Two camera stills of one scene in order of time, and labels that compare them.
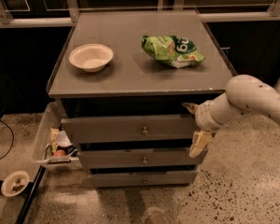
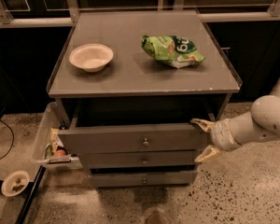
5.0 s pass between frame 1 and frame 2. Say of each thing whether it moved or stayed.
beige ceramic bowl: stayed
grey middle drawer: stayed
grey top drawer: moved
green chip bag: stayed
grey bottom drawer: stayed
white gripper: moved
